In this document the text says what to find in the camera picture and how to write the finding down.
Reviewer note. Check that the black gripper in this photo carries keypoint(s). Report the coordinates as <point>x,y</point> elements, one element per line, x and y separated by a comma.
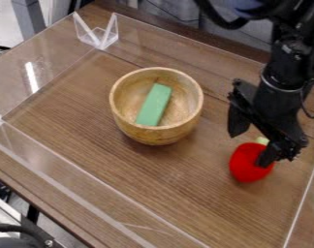
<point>269,108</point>

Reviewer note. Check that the green rectangular block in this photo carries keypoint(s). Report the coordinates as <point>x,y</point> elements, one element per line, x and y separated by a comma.
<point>155,105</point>

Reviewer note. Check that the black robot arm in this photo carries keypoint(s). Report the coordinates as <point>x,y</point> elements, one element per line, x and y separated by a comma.
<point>290,68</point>

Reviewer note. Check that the black metal bracket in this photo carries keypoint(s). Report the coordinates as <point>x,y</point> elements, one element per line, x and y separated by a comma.
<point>41,237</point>

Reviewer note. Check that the clear acrylic tray walls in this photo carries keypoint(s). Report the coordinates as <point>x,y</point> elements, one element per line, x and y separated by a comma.
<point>119,193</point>

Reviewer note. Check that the grey post upper left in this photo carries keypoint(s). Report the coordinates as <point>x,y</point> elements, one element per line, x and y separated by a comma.
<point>31,17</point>

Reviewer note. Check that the wooden bowl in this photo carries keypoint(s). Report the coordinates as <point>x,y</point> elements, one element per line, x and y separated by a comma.
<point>182,115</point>

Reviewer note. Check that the red plush strawberry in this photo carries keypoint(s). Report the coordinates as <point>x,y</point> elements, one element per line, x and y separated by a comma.
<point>243,168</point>

